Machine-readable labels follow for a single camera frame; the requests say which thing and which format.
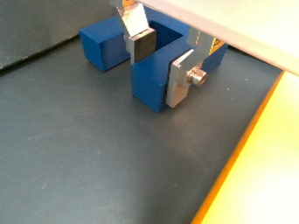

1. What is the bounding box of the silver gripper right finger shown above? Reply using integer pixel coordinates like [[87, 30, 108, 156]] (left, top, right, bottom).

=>
[[165, 28, 218, 108]]

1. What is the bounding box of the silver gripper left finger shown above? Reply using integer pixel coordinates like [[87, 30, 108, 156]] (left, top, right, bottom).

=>
[[108, 0, 156, 64]]

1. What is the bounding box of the blue U-shaped block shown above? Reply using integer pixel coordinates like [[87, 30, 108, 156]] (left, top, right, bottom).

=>
[[78, 6, 228, 112]]

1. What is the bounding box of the yellow long bar block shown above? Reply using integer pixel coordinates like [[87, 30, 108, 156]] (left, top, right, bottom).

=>
[[190, 72, 299, 224]]

